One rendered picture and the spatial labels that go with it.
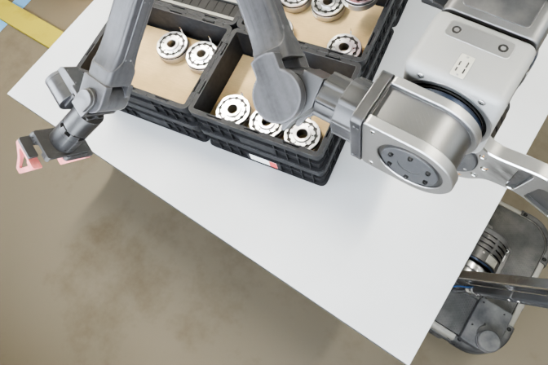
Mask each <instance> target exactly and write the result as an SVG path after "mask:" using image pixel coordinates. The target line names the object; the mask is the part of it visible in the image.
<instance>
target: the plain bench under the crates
mask: <svg viewBox="0 0 548 365"><path fill-rule="evenodd" d="M112 4H113V0H94V1H93V2H92V3H91V4H90V5H89V6H88V8H87V9H85V10H84V12H83V13H81V14H80V15H79V16H78V18H77V19H76V20H75V21H74V22H73V23H72V24H71V25H70V26H69V27H68V29H67V30H66V31H65V32H64V33H63V34H62V35H61V36H60V37H59V38H58V39H57V41H56V42H55V43H54V44H53V45H52V46H51V47H50V48H49V49H48V50H47V52H46V53H45V54H44V55H43V56H42V57H41V58H40V59H39V60H38V61H37V63H36V64H35V65H34V66H33V67H32V68H31V69H30V70H29V71H28V72H27V73H26V74H25V75H24V76H23V77H22V78H21V79H20V80H19V81H18V82H17V83H16V85H15V86H14V87H13V88H12V89H11V90H10V91H9V92H8V93H7V94H8V95H10V96H11V97H12V98H13V99H14V100H15V101H17V102H18V103H20V104H22V105H23V106H25V107H26V108H27V109H29V110H30V111H32V112H34V113H35V114H37V115H38V116H39V117H41V118H42V119H43V120H45V121H47V122H48V123H50V124H51V125H53V126H54V127H56V126H57V125H58V124H59V122H60V121H61V120H62V119H63V118H64V117H65V115H66V114H67V113H68V112H69V111H70V110H71V109H61V108H60V107H59V105H58V104H57V102H56V101H55V99H54V97H53V95H52V94H51V92H50V90H49V89H48V87H47V85H46V83H45V80H46V78H47V77H48V76H49V75H50V74H51V73H53V72H54V71H57V70H58V69H59V68H60V67H77V65H78V63H79V62H80V60H81V59H82V57H83V56H84V54H85V53H86V51H87V50H88V48H89V47H90V45H91V44H92V42H93V41H94V40H95V38H96V37H97V35H98V34H99V32H100V30H101V29H102V28H103V27H104V25H105V24H106V22H107V21H108V17H109V13H110V11H111V7H112ZM441 11H442V10H440V9H438V8H435V7H432V6H430V5H427V4H425V3H423V2H422V1H421V0H408V2H407V4H406V7H405V9H404V11H403V14H402V16H401V17H400V21H399V23H398V24H397V25H396V26H395V27H392V28H393V29H394V33H393V36H392V38H391V40H390V43H389V45H388V47H387V50H386V52H385V54H384V56H383V58H382V61H381V63H380V65H379V67H378V70H377V72H376V74H375V76H374V79H373V82H375V80H376V79H377V77H378V75H379V74H380V72H381V71H382V70H385V71H388V72H389V73H392V74H394V75H395V76H398V77H402V78H403V77H404V67H405V61H406V59H407V57H408V56H409V54H410V52H411V51H412V49H413V48H414V47H415V45H416V44H417V42H418V40H419V39H420V37H421V36H422V35H423V34H424V32H425V31H426V29H427V27H428V26H429V24H430V23H431V21H432V20H433V19H434V17H435V16H436V15H437V14H438V13H440V12H441ZM547 115H548V34H547V36H546V38H545V40H544V42H543V43H542V44H541V47H540V48H539V52H538V56H537V59H536V61H535V63H534V65H533V66H532V68H531V70H530V71H529V73H528V75H527V76H526V77H525V79H524V81H523V83H522V84H521V85H520V86H519V87H518V89H517V90H516V92H515V93H514V95H513V97H512V99H511V101H510V109H509V111H508V113H507V114H506V119H505V120H504V121H503V123H502V125H501V127H500V129H499V131H498V132H497V134H496V136H495V139H494V140H495V141H497V142H498V143H500V144H501V145H503V146H505V147H508V148H511V149H513V150H516V151H517V152H521V153H523V154H525V155H526V153H527V152H528V149H529V148H530V146H531V145H532V143H533V140H534V139H535V137H536V136H537V133H538V131H539V129H540V128H541V126H542V124H543V122H544V120H545V119H546V117H547ZM86 142H87V143H88V145H89V147H90V148H91V150H92V152H93V153H94V154H96V155H97V156H98V157H100V158H101V159H102V160H104V161H106V162H107V163H109V164H110V165H111V166H113V167H114V168H116V169H118V170H119V171H121V172H122V173H124V175H126V176H127V177H129V178H131V179H132V180H134V181H135V182H137V183H138V184H139V185H141V186H142V187H144V188H146V189H147V190H148V191H150V192H151V193H152V194H154V195H155V196H157V197H159V198H160V199H162V200H164V201H165V202H166V203H167V204H169V205H170V206H172V207H173V208H175V209H177V210H178V211H179V212H180V213H182V214H184V215H185V216H187V217H188V218H190V219H191V220H193V221H194V222H195V223H197V224H198V225H200V226H202V227H203V228H205V229H206V230H207V231H209V232H210V233H211V234H213V235H215V236H216V237H218V238H219V239H221V240H222V241H223V242H225V243H226V244H228V245H230V246H231V247H233V248H234V249H235V250H236V251H238V252H239V253H241V254H243V255H244V256H246V257H247V258H249V259H250V260H251V261H253V262H255V263H256V264H257V265H259V266H261V267H262V268H263V269H264V270H266V271H268V272H269V273H271V274H272V275H274V276H276V277H277V278H278V279H279V280H281V281H282V282H284V283H285V284H287V285H289V286H290V287H291V288H293V289H294V290H296V291H297V292H299V293H300V294H302V295H303V296H305V297H306V298H307V299H309V300H310V301H312V302H314V303H315V304H317V305H318V306H319V307H320V308H322V309H323V310H325V311H327V312H328V313H330V314H331V315H332V316H334V317H335V318H337V319H339V320H340V321H342V322H343V323H345V324H346V325H347V326H348V327H350V328H352V329H353V330H355V331H356V332H358V333H359V334H361V335H362V336H364V337H365V338H366V339H368V340H369V341H371V342H373V343H374V344H375V345H377V346H378V347H380V348H381V349H383V350H385V351H386V352H387V353H388V354H390V355H391V356H393V357H394V358H396V359H398V360H399V361H401V362H402V363H403V364H405V365H410V363H411V362H412V360H413V358H414V356H415V354H416V353H417V352H418V349H419V347H420V345H421V343H422V342H423V340H424V338H425V336H426V335H427V333H428V331H429V329H430V327H431V325H432V324H433V322H434V320H435V318H436V316H437V314H438V313H439V312H440V309H441V307H442V305H443V304H444V302H445V300H446V298H447V296H448V295H449V293H450V291H451V289H452V287H453V285H454V284H455V282H456V280H457V278H458V276H459V275H460V273H461V272H462V269H463V267H464V265H465V264H466V262H467V260H468V258H469V256H470V255H471V253H472V251H473V249H474V248H475V246H476V244H477V242H478V240H479V239H480V237H481V235H482V233H483V232H484V229H485V227H486V226H487V224H488V222H489V220H490V218H491V217H492V215H493V213H494V211H495V209H496V208H497V206H498V204H499V202H500V200H501V199H502V197H503V195H504V193H505V192H506V189H507V188H505V187H503V186H500V185H498V184H496V183H494V182H491V181H489V180H486V179H482V178H461V177H458V181H457V183H456V184H455V186H454V188H453V189H452V191H451V192H449V193H446V194H431V193H428V192H424V191H420V190H418V189H416V188H413V187H411V186H409V185H407V184H405V183H403V182H401V181H400V180H398V179H396V178H393V177H392V176H390V175H389V174H386V173H384V172H382V171H381V170H379V169H377V168H375V167H373V166H372V165H369V164H368V163H366V162H364V161H363V160H362V159H361V160H359V159H358V158H356V157H354V156H352V155H351V143H349V142H348V141H347V140H346V142H345V144H344V146H343V148H342V151H341V153H340V155H339V158H338V160H337V162H336V165H335V166H334V169H333V172H332V174H331V175H330V177H329V181H328V182H327V184H326V185H324V186H318V185H316V184H314V183H311V182H308V181H305V180H303V179H301V178H297V177H295V176H292V175H290V174H286V173H284V172H281V171H279V170H277V169H273V168H271V167H268V166H266V165H262V164H260V163H258V162H255V161H252V160H249V159H247V158H244V157H242V156H238V155H236V154H234V153H231V152H228V151H225V150H223V149H221V148H218V147H215V146H213V145H211V143H210V140H209V141H207V142H202V141H199V140H197V139H193V138H191V137H188V136H186V135H184V134H180V133H178V132H175V131H173V130H169V129H167V128H165V127H162V126H160V125H156V124H154V123H152V122H149V121H146V120H143V119H141V118H138V117H135V116H132V115H130V114H128V113H125V112H122V111H119V110H117V111H116V112H115V113H114V114H107V115H104V120H103V122H102V123H101V124H100V125H99V126H98V127H97V128H96V129H95V130H94V131H93V132H92V133H91V134H90V135H89V136H88V137H87V138H86Z"/></svg>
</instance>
